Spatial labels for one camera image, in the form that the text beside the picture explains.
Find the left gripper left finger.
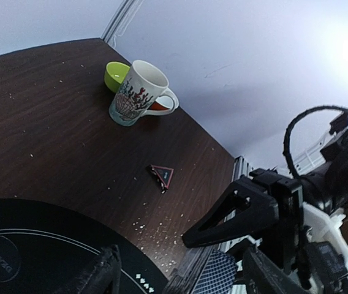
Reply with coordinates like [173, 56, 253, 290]
[57, 244, 123, 294]

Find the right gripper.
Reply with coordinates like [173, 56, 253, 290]
[182, 168, 348, 294]

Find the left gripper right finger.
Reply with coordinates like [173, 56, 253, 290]
[163, 246, 216, 293]

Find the grey ridged card holder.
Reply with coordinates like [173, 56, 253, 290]
[192, 249, 238, 294]

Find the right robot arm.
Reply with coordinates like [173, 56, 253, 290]
[183, 106, 348, 293]

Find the black round poker mat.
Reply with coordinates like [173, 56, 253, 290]
[0, 199, 167, 293]

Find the red triangle all-in marker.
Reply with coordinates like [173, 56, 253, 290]
[146, 165, 174, 194]

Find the orange white small bowl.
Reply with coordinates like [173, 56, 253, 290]
[149, 96, 174, 111]

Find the white floral ceramic mug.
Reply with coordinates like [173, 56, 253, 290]
[108, 60, 180, 126]

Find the lime green small bowl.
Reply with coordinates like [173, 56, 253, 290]
[104, 61, 130, 93]

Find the right aluminium frame post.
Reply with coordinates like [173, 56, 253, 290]
[101, 0, 144, 48]

